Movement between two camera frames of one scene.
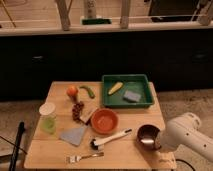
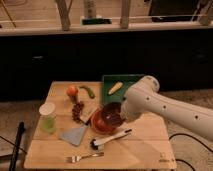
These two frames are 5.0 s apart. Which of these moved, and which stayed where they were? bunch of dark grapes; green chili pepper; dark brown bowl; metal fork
Moved: dark brown bowl
Stayed: bunch of dark grapes; green chili pepper; metal fork
